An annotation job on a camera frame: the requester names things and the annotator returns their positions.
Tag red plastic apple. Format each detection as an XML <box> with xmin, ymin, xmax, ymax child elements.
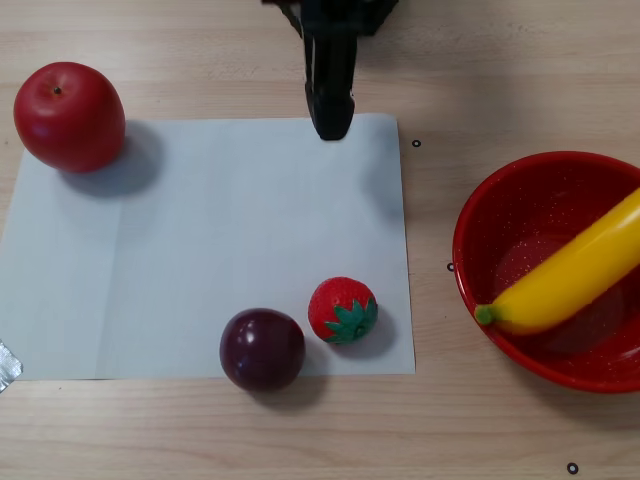
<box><xmin>13</xmin><ymin>61</ymin><xmax>127</xmax><ymax>174</ymax></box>

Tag dark purple plastic plum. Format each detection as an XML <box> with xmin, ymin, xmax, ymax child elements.
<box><xmin>219</xmin><ymin>307</ymin><xmax>307</xmax><ymax>393</ymax></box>

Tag grey tape piece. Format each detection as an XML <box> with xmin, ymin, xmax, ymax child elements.
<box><xmin>0</xmin><ymin>339</ymin><xmax>24</xmax><ymax>399</ymax></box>

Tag red plastic strawberry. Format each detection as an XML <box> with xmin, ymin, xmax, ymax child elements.
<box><xmin>307</xmin><ymin>276</ymin><xmax>380</xmax><ymax>345</ymax></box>

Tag yellow plastic banana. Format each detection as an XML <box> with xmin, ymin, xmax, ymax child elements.
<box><xmin>473</xmin><ymin>187</ymin><xmax>640</xmax><ymax>336</ymax></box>

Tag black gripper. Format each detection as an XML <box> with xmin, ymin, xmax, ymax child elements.
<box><xmin>260</xmin><ymin>0</ymin><xmax>401</xmax><ymax>142</ymax></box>

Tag red speckled bowl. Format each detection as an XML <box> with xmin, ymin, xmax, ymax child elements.
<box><xmin>452</xmin><ymin>151</ymin><xmax>640</xmax><ymax>395</ymax></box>

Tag white paper sheet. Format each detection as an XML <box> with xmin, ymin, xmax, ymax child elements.
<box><xmin>0</xmin><ymin>113</ymin><xmax>417</xmax><ymax>382</ymax></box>

